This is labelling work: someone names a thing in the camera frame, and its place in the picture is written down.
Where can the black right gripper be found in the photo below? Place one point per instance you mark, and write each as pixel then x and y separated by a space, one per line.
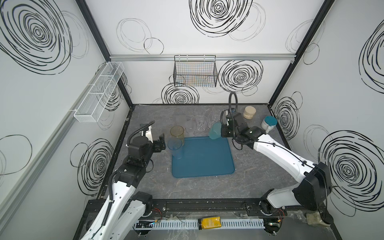
pixel 225 130

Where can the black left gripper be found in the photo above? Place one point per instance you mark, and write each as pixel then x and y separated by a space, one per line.
pixel 161 143

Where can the teal green plastic cup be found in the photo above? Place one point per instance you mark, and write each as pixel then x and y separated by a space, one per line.
pixel 215 132

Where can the light blue plastic cup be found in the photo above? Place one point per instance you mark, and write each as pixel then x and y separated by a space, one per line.
pixel 175 146

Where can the teal plastic tray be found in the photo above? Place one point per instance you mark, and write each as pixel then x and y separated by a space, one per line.
pixel 203 157

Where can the yellow transparent cup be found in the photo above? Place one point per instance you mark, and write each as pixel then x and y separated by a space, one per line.
pixel 179 133

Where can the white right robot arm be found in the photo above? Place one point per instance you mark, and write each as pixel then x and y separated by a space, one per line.
pixel 313 180

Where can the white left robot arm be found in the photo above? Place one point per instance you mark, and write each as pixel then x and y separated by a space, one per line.
pixel 112 222

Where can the clear faceted glass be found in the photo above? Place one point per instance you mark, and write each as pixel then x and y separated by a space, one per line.
pixel 213 118
pixel 201 122

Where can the white mug teal lid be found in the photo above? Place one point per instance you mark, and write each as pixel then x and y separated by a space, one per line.
pixel 269 123

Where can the white wire shelf basket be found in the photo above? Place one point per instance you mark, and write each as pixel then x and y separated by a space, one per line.
pixel 96 99

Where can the black corner frame post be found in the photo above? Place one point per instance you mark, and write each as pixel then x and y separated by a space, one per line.
pixel 101 45

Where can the black wire basket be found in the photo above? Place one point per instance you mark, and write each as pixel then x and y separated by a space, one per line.
pixel 195 74

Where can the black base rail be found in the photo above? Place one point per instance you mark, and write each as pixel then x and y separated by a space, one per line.
pixel 166 207

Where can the white slotted cable duct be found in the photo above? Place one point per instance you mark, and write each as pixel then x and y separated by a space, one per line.
pixel 226 224

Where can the aluminium wall rail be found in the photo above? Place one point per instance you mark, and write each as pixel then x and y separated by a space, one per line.
pixel 203 57

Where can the yellow box on rail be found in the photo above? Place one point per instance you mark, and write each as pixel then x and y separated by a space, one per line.
pixel 210 223

